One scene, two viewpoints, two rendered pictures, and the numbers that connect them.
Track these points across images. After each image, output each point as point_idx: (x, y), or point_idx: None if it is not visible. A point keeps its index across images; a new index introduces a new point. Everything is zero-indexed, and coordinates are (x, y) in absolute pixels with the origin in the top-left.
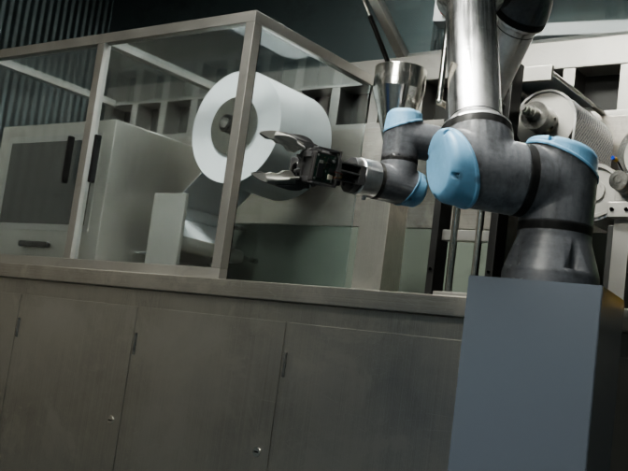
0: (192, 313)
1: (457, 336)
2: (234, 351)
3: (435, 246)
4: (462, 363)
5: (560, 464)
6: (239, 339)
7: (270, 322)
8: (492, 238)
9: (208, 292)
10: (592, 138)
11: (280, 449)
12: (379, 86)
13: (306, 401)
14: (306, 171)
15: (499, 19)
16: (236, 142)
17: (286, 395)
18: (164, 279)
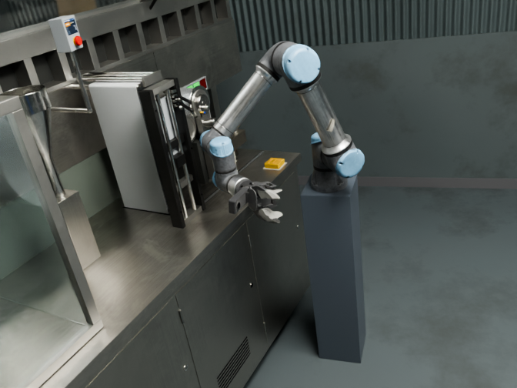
0: (113, 360)
1: (237, 229)
2: (152, 344)
3: (178, 199)
4: (351, 225)
5: (358, 230)
6: (152, 335)
7: (165, 306)
8: (198, 178)
9: (131, 332)
10: None
11: (195, 351)
12: (38, 114)
13: (197, 318)
14: (266, 202)
15: (275, 79)
16: (65, 225)
17: (188, 328)
18: (92, 365)
